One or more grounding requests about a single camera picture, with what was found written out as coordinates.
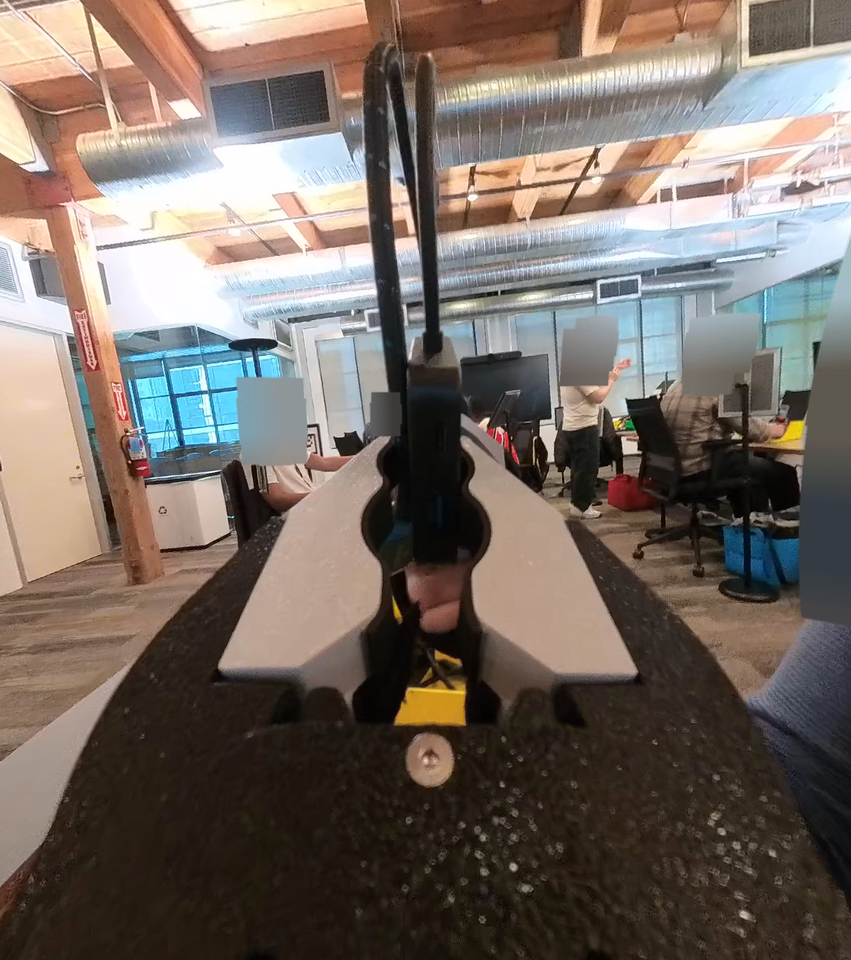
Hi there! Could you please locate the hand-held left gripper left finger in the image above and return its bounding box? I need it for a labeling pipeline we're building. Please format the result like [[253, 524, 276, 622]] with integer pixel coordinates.
[[217, 436, 403, 706]]

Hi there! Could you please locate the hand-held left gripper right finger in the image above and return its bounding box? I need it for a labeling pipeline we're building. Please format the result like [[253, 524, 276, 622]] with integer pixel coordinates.
[[461, 450, 640, 708]]

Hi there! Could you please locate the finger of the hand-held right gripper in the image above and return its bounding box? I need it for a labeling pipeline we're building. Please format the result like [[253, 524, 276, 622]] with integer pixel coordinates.
[[460, 414, 508, 468]]

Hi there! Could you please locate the black USB hub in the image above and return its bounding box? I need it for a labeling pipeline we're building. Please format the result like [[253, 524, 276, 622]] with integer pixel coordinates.
[[404, 336, 466, 565]]

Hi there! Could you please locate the yellow bin with black divider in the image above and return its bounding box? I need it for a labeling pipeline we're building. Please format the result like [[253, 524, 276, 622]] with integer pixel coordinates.
[[394, 592, 469, 727]]

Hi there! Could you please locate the person's right hand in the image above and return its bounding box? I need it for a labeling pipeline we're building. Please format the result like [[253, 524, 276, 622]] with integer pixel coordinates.
[[406, 562, 467, 636]]

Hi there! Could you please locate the black television screen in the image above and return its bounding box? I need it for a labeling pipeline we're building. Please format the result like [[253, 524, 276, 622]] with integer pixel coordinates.
[[459, 352, 553, 421]]

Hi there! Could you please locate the black office chair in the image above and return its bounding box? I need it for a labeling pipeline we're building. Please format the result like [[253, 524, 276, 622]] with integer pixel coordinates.
[[221, 459, 278, 549], [624, 396, 743, 579]]

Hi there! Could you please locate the red bag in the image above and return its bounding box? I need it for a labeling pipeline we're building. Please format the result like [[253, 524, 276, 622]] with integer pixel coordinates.
[[605, 474, 656, 513]]

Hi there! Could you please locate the white recycling bin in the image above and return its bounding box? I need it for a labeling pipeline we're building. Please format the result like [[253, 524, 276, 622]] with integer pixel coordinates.
[[144, 474, 233, 554]]

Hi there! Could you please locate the red fire extinguisher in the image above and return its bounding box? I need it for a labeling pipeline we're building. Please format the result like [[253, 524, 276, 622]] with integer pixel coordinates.
[[120, 424, 154, 479]]

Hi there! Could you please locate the blue plastic tub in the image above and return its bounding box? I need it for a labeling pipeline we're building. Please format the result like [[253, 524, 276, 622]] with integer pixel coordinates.
[[721, 521, 802, 588]]

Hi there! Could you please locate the black floor lamp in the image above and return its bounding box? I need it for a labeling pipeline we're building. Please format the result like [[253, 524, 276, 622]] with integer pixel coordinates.
[[229, 337, 280, 380]]

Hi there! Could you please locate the monitor on pole stand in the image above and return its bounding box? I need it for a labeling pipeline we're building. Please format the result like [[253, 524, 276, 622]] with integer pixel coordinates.
[[716, 347, 784, 603]]

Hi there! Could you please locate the white door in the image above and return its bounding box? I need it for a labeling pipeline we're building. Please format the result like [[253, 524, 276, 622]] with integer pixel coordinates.
[[0, 311, 104, 582]]

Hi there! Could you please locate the wooden post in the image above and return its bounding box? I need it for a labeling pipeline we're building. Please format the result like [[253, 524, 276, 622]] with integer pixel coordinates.
[[43, 202, 166, 588]]

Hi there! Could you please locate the red wall sign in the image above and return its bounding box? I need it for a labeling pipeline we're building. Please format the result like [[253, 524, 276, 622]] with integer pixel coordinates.
[[71, 307, 101, 373]]

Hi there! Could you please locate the silver ceiling duct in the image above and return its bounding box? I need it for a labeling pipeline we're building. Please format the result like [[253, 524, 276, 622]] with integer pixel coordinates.
[[76, 37, 734, 196]]

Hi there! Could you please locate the ceiling duct vent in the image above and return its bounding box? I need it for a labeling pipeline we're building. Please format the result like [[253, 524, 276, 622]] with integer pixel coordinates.
[[204, 63, 342, 145], [739, 0, 851, 69]]

